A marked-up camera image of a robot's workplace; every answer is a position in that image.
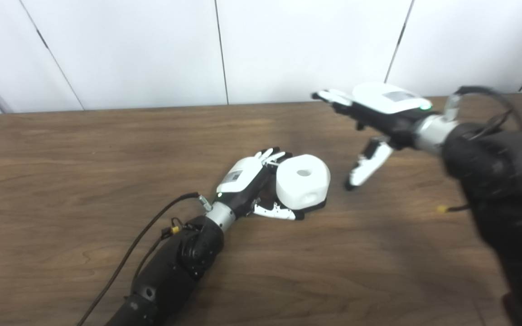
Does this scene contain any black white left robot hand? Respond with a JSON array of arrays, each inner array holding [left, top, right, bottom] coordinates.
[[204, 147, 305, 234]]

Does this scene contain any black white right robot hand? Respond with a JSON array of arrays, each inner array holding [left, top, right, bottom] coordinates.
[[311, 82, 463, 192]]

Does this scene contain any round white cylinder piece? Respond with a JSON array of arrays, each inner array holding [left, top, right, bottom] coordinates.
[[275, 154, 331, 211]]

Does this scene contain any black flanged holder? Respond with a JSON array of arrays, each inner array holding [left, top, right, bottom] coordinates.
[[284, 199, 328, 221]]

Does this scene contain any thin wire with yellow connector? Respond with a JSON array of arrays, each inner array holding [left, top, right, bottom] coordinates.
[[437, 205, 473, 215], [132, 217, 185, 290]]

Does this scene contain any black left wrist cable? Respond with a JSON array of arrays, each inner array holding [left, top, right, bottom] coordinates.
[[76, 192, 213, 326]]

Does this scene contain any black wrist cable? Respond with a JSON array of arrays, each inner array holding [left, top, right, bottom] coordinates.
[[445, 86, 522, 137], [76, 192, 213, 326]]

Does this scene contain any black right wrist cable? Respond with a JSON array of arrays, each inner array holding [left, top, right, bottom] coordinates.
[[445, 86, 522, 137]]

